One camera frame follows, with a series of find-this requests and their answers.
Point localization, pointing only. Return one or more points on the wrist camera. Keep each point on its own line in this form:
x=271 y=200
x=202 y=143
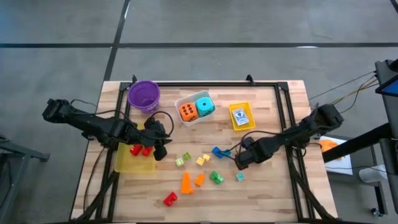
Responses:
x=247 y=142
x=154 y=124

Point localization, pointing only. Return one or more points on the blue laptop screen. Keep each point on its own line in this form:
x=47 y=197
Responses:
x=391 y=88

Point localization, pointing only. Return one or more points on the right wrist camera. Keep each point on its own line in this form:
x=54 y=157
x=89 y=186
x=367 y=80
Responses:
x=247 y=142

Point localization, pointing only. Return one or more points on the orange cloth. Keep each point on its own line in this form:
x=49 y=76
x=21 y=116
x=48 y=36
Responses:
x=331 y=146

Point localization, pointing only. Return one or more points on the white plastic bin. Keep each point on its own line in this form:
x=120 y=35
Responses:
x=180 y=119

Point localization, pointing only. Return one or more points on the mint green small block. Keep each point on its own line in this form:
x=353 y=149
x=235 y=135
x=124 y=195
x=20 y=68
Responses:
x=240 y=177

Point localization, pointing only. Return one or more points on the orange foam die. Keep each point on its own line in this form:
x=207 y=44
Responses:
x=188 y=112

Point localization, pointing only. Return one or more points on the black equipment stand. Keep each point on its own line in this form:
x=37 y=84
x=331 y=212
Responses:
x=388 y=109

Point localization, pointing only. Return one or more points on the yellow plastic basket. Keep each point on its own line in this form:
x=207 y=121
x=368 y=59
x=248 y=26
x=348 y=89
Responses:
x=247 y=126

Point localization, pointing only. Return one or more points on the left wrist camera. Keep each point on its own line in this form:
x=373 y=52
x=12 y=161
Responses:
x=154 y=124

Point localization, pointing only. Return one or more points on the black table frame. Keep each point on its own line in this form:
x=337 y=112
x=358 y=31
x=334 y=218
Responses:
x=217 y=84

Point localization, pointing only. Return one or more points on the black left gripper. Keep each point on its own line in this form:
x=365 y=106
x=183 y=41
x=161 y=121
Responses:
x=150 y=139

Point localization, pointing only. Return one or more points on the pale green duplo brick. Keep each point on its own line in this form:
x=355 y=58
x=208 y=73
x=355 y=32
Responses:
x=179 y=161

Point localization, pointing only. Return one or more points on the purple monster face bucket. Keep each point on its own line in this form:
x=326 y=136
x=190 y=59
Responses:
x=143 y=95

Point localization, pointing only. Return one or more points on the green two-stud block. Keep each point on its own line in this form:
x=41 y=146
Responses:
x=216 y=177

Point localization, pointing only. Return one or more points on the yellow-green translucent tray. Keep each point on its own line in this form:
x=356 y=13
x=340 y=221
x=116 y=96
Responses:
x=133 y=163

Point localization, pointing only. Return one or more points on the red two-stud block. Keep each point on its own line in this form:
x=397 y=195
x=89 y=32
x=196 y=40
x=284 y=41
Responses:
x=147 y=151
x=136 y=150

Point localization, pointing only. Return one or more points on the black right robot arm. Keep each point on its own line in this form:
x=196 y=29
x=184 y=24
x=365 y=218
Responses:
x=311 y=124

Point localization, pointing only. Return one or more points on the blue toy block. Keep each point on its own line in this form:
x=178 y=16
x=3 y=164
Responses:
x=216 y=152

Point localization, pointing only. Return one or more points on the lime green duplo brick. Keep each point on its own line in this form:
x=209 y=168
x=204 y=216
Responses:
x=186 y=155

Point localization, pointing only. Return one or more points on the pale yellow duplo brick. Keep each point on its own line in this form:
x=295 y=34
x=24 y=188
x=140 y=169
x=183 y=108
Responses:
x=206 y=157
x=200 y=161

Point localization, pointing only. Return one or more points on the red stepped block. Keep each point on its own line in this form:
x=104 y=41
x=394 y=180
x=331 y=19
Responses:
x=170 y=199

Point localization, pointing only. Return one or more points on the gray metal frame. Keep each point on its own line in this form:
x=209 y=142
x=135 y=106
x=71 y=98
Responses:
x=12 y=152

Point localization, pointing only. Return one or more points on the white rounded object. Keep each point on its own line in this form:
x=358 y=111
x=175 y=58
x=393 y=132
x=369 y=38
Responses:
x=373 y=174

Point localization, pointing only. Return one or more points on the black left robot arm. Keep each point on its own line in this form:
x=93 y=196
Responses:
x=93 y=124

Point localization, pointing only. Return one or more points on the teal foam die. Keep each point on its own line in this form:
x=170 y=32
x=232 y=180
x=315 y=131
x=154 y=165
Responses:
x=205 y=107

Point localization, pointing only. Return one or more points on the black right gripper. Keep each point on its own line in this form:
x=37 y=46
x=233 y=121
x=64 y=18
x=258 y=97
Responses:
x=258 y=151

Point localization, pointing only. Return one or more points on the orange block with stud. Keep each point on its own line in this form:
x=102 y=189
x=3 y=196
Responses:
x=186 y=186

